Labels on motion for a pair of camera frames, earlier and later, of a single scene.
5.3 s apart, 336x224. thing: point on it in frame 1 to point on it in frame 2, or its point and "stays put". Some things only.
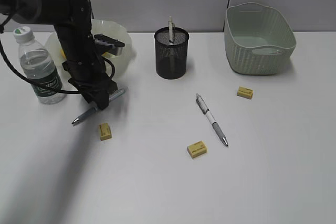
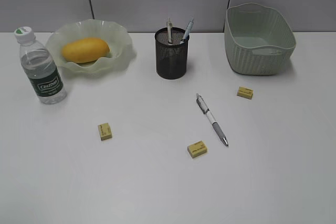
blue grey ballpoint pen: x=111 y=97 to x=189 y=29
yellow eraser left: x=105 y=131 stays put
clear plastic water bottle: x=38 y=63 stays put
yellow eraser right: x=245 y=92 stays put
